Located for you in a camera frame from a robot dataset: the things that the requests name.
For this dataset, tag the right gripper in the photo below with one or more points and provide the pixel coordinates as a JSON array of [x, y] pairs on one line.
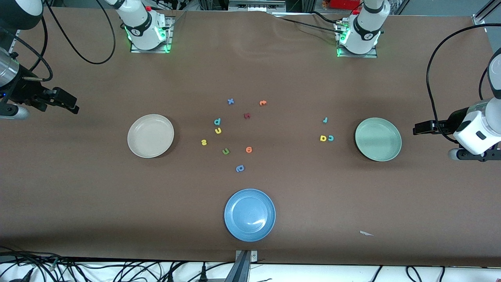
[[24, 94]]

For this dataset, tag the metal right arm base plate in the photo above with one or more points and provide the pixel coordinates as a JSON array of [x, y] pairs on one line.
[[150, 51]]

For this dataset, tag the green round plate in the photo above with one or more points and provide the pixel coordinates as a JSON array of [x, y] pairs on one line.
[[378, 139]]

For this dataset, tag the blue foam letter a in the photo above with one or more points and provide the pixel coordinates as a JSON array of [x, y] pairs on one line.
[[240, 169]]

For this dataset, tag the dark metal beam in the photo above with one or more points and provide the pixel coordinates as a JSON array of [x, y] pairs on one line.
[[239, 270]]

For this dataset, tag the aluminium post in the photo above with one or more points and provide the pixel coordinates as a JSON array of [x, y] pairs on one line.
[[308, 4]]

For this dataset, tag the grey power strip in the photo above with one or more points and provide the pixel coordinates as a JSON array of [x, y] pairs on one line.
[[254, 6]]

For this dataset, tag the beige round plate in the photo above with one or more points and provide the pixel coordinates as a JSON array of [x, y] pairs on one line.
[[150, 136]]

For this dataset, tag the red box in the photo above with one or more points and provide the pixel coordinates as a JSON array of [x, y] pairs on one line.
[[344, 4]]

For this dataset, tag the aluminium frame corner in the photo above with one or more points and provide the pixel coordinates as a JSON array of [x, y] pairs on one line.
[[479, 19]]

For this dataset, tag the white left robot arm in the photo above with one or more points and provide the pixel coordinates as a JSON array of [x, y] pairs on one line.
[[366, 31]]

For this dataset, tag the silver table edge bracket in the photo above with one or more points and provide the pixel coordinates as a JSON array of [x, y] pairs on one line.
[[252, 255]]

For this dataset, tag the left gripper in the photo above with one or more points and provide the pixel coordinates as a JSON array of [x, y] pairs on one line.
[[443, 126]]

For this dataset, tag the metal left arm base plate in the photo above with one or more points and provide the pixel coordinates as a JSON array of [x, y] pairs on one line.
[[356, 55]]

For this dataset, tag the blue round plate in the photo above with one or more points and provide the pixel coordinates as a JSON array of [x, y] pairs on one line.
[[249, 215]]

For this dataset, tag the black power plug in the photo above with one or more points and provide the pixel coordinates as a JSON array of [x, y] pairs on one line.
[[170, 277], [203, 276]]

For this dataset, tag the white paper scrap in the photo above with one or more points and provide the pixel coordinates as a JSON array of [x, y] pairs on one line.
[[365, 233]]

